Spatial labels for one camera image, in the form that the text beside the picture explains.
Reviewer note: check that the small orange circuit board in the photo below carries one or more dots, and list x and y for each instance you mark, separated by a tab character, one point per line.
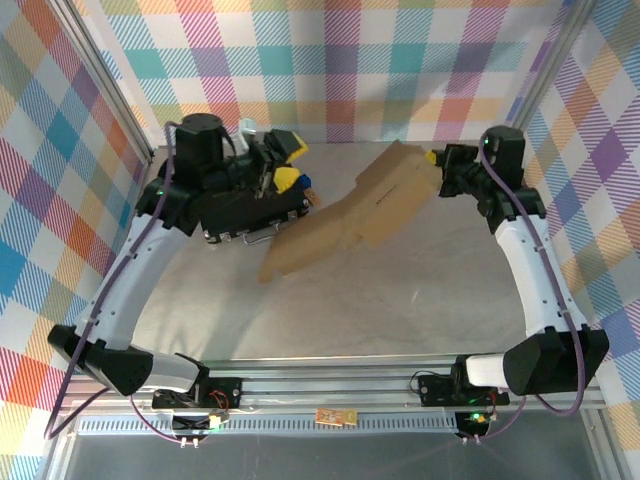
332	416

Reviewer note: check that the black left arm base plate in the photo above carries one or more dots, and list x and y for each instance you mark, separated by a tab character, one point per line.
225	387

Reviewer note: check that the brown cardboard box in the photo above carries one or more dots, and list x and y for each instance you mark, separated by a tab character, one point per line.
380	200

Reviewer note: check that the aluminium corner post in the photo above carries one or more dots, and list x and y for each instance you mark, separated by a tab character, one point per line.
107	82
550	65

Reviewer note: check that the small blue cube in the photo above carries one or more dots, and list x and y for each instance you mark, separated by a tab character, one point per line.
305	180

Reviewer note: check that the small wooden block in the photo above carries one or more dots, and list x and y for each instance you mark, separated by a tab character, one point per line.
312	196

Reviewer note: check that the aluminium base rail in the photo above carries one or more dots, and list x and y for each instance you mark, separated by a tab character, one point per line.
325	385

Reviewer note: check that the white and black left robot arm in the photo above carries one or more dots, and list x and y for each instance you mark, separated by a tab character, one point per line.
130	280

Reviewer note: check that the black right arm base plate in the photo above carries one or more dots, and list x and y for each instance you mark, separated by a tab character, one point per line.
435	390

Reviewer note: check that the black controller board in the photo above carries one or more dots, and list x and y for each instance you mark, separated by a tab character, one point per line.
472	420
200	422

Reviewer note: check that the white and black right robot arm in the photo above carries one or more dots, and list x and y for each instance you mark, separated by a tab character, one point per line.
540	280

